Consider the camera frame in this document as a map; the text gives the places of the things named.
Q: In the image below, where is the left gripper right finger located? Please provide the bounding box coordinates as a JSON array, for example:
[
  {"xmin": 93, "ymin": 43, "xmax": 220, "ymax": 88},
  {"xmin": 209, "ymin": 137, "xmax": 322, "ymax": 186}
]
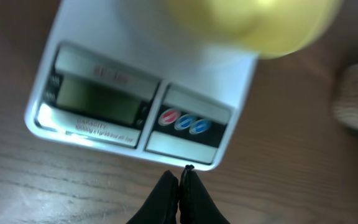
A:
[{"xmin": 179, "ymin": 165, "xmax": 229, "ymax": 224}]

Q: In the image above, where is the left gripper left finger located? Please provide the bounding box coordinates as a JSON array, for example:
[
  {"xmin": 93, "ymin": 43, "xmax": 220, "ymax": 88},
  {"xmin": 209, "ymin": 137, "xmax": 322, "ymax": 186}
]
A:
[{"xmin": 127, "ymin": 170, "xmax": 179, "ymax": 224}]

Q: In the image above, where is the white digital kitchen scale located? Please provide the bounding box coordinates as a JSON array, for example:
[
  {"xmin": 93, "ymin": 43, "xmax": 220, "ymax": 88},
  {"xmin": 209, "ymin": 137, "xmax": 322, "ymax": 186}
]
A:
[{"xmin": 24, "ymin": 0, "xmax": 258, "ymax": 170}]

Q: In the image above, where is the pale yellow bowl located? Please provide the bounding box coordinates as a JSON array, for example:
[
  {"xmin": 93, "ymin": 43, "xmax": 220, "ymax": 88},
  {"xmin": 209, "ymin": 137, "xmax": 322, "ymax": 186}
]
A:
[{"xmin": 164, "ymin": 0, "xmax": 342, "ymax": 58}]

